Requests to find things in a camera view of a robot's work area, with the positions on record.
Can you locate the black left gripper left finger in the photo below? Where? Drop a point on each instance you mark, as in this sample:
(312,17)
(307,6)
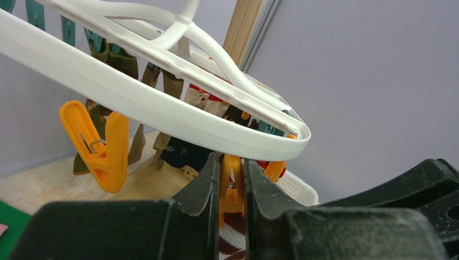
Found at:
(183,227)

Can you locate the orange clothes clip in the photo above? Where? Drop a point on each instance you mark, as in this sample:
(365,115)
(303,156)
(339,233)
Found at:
(107,159)
(231,187)

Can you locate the teal clothes clip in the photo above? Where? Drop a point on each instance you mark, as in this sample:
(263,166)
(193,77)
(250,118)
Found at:
(269,129)

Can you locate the wooden hanger rack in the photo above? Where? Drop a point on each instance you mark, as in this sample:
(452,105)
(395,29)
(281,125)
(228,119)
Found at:
(155,178)

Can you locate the white plastic laundry basket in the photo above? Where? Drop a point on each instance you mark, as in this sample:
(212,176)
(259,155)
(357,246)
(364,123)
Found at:
(297,189)

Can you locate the navy white red hanging sock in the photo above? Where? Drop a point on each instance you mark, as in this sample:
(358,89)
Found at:
(182,154)

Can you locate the taupe sock maroon striped cuff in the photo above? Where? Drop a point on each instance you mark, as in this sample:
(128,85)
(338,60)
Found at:
(232,244)

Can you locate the white round clip hanger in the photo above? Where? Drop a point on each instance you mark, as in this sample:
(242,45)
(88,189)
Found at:
(173,42)

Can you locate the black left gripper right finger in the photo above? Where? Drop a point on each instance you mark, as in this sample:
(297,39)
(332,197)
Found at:
(278,227)

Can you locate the green cloth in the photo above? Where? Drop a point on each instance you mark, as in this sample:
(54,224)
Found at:
(13,223)

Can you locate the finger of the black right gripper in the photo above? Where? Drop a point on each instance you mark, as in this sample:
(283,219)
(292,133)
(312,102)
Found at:
(431,187)

